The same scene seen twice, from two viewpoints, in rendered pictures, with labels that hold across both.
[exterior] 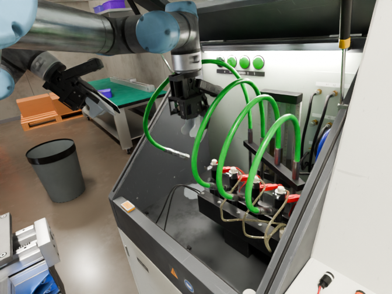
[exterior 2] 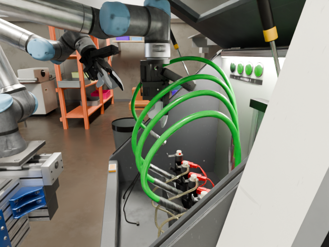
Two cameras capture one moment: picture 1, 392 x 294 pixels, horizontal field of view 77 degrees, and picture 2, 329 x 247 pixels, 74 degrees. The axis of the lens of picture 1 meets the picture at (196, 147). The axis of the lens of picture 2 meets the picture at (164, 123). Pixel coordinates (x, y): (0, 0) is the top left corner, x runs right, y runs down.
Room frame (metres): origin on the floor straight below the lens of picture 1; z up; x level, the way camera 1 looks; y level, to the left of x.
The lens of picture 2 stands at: (0.09, -0.35, 1.43)
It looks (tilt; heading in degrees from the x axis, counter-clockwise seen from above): 18 degrees down; 30
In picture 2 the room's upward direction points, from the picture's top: straight up
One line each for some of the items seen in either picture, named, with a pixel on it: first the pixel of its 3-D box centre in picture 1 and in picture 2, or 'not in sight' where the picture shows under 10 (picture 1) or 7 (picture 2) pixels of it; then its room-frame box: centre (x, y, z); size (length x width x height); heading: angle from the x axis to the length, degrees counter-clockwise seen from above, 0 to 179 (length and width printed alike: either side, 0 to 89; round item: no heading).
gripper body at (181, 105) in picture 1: (188, 94); (155, 80); (0.66, 0.01, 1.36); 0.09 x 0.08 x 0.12; 130
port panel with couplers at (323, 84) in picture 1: (326, 124); not in sight; (0.69, -0.41, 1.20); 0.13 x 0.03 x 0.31; 40
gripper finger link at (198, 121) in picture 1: (196, 130); (157, 115); (0.65, -0.01, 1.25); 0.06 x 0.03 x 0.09; 130
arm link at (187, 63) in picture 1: (187, 62); (157, 52); (0.66, 0.00, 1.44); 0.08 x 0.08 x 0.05
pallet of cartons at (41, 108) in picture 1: (53, 107); (153, 97); (5.32, 2.98, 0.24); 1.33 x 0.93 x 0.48; 123
